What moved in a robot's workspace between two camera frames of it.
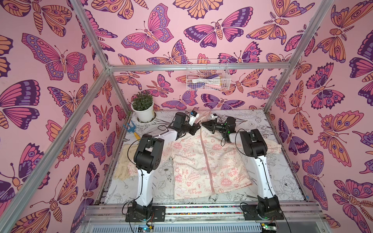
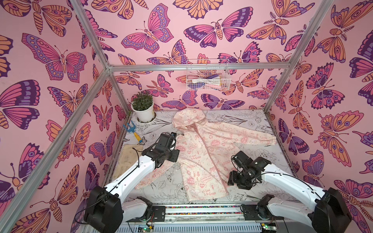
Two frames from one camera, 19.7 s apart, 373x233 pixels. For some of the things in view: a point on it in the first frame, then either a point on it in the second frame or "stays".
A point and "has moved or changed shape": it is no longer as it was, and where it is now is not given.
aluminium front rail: (298, 217) stays
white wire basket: (208, 74) stays
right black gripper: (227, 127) → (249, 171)
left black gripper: (194, 128) → (175, 155)
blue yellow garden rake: (132, 129) stays
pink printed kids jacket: (203, 163) has moved or changed shape
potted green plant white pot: (143, 105) stays
